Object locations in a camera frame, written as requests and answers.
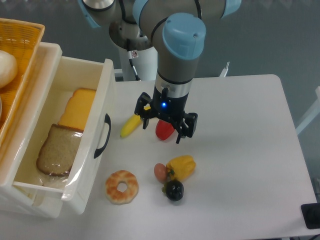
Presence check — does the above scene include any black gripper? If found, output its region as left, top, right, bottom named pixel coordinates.
left=134, top=87, right=198, bottom=144

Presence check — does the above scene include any brown egg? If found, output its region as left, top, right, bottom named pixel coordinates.
left=154, top=163, right=167, bottom=183

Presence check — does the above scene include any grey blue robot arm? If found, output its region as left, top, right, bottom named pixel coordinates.
left=80, top=0, right=241, bottom=139

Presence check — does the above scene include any red tomato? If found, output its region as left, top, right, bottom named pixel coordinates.
left=155, top=119, right=175, bottom=141

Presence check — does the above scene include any yellow banana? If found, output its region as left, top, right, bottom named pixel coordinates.
left=120, top=114, right=143, bottom=138

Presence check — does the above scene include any yellow bell pepper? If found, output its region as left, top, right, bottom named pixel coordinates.
left=166, top=155, right=196, bottom=182

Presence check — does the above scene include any dark purple mangosteen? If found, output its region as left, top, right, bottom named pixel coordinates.
left=161, top=179, right=184, bottom=202

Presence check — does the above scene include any yellow cake slice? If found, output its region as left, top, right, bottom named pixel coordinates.
left=57, top=88, right=96, bottom=131

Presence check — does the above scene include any glazed bagel donut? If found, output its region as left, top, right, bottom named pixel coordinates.
left=105, top=170, right=139, bottom=205

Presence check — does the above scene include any white plastic drawer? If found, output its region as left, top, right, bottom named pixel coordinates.
left=0, top=57, right=115, bottom=218

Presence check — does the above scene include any brown bread slice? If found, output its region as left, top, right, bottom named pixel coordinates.
left=36, top=124, right=83, bottom=177

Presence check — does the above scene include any orange woven basket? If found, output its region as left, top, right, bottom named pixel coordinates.
left=0, top=18, right=45, bottom=144

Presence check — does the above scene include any white bun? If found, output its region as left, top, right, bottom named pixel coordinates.
left=0, top=50, right=18, bottom=88

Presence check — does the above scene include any black device at edge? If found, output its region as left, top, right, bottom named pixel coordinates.
left=300, top=202, right=320, bottom=230

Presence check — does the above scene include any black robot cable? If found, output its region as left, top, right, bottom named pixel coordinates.
left=126, top=38, right=141, bottom=81

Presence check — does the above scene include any black drawer handle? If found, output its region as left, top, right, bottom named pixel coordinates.
left=94, top=113, right=112, bottom=159

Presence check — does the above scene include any white frame at right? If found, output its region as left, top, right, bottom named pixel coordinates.
left=295, top=86, right=320, bottom=135

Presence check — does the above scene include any white drawer cabinet frame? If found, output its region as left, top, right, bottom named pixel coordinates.
left=0, top=42, right=62, bottom=217

